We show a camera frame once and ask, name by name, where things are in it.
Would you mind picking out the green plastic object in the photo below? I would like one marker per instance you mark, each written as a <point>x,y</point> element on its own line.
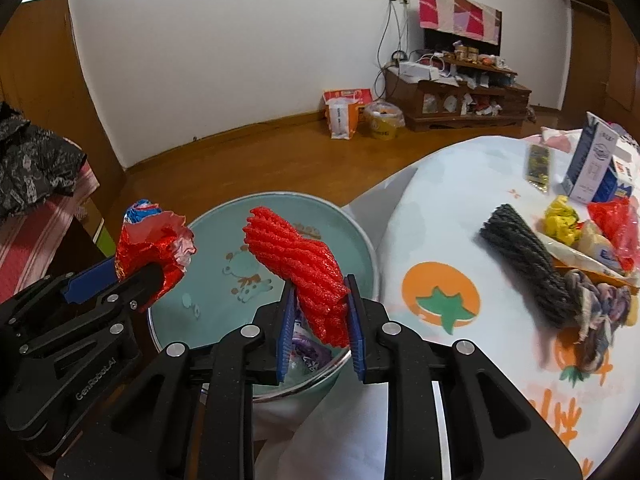
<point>104,237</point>

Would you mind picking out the black television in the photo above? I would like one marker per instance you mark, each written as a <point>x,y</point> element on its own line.
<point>435,40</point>

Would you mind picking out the pink striped cloth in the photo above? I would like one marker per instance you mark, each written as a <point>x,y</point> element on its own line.
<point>30,240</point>

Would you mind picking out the teal enamel basin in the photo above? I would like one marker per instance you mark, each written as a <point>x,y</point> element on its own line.
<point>220,240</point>

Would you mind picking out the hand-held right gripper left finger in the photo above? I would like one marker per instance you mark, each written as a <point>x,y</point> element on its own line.
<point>285,335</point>

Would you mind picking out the red foil wrapper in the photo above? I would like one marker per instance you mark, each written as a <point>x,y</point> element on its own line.
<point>150,240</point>

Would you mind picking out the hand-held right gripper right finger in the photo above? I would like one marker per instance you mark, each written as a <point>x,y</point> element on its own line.
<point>356,340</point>

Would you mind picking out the red mesh net bag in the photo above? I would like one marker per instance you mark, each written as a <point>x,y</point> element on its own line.
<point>617,225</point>

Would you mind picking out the cream snack packet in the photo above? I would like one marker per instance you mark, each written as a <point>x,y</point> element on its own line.
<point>595,245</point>

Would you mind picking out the clear plastic bag yellow contents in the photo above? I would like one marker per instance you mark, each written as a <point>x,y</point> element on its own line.
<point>382,122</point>

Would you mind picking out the yellow crumpled wrapper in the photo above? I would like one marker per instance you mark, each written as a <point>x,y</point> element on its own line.
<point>560,220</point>

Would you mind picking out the braided rag cloth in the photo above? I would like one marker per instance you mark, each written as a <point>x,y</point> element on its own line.
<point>600,305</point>

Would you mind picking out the white box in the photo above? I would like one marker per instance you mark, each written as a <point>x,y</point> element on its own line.
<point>417,71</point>

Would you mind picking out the dark grey knitted roll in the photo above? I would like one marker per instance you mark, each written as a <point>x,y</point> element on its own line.
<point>525,255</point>

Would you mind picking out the orange paper bag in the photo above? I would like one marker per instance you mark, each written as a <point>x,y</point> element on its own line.
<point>362,110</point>

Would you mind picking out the tall white carton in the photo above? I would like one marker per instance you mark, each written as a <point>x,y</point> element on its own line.
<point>590,160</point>

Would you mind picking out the pink patchwork cloth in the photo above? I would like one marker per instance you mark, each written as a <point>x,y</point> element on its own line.
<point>450,15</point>

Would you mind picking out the assorted jars and papers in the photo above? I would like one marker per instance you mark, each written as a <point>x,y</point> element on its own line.
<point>475,57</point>

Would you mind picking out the wooden TV cabinet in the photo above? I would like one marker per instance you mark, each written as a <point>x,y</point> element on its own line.
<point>435,115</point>

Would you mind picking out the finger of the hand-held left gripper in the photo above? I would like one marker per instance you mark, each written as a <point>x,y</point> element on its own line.
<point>90,276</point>
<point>142,285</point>

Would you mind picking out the pink heart-print blanket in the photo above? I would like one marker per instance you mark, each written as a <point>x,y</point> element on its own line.
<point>555,139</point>

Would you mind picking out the dark patterned cloth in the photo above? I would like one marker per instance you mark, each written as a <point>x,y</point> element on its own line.
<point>35,160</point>

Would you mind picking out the white paper bag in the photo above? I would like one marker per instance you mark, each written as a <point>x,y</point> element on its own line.
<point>340,120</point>

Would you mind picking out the blue and white carton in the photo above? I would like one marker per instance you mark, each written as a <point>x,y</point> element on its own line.
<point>625,170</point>

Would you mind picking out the tan paper wrapper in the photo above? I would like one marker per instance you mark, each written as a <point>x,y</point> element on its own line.
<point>570,262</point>

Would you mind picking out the red foam fruit net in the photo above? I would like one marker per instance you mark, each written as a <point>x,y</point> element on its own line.
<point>295,260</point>

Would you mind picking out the purple snack wrapper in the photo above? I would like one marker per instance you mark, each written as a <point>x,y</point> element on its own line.
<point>312,352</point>

